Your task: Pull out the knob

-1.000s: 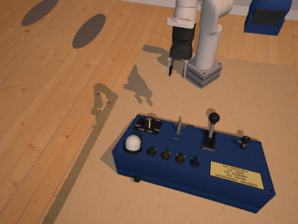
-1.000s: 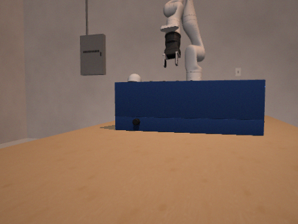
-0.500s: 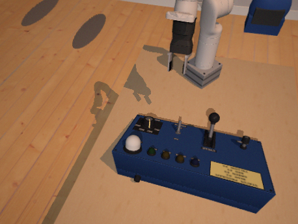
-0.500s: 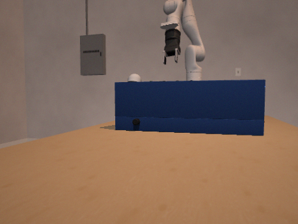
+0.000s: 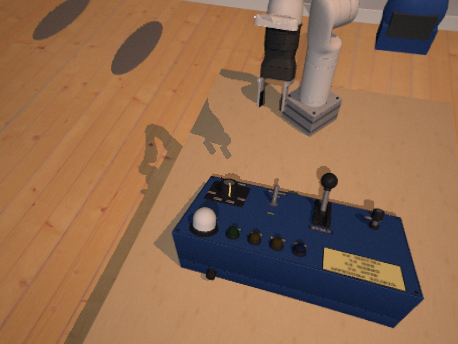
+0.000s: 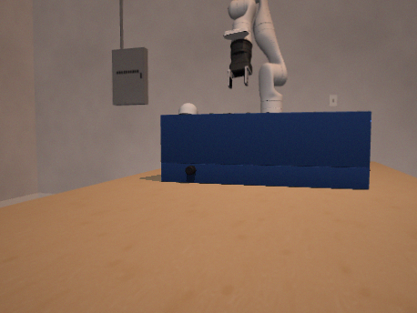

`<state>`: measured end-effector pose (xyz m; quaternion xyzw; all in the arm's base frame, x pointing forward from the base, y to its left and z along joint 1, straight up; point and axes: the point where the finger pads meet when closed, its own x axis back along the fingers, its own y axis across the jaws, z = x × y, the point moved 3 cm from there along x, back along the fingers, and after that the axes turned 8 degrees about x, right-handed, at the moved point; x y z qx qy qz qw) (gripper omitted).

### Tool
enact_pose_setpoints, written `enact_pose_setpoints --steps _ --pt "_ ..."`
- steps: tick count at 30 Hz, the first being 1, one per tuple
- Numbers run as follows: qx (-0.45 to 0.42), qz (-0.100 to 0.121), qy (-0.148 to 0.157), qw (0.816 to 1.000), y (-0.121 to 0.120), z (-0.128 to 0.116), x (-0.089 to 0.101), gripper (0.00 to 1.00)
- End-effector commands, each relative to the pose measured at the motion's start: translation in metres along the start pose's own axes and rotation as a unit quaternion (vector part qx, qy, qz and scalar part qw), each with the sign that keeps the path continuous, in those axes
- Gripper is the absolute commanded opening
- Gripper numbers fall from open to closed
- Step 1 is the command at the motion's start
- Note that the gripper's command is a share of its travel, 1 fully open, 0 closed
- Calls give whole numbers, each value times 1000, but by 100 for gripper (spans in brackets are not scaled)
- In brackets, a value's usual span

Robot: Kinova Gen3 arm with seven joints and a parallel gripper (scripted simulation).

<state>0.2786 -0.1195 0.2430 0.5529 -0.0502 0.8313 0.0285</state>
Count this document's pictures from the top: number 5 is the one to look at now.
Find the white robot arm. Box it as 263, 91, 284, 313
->
299, 0, 359, 107

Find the blue control console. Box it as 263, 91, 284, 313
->
172, 173, 424, 328

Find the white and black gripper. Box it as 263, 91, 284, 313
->
254, 0, 304, 111

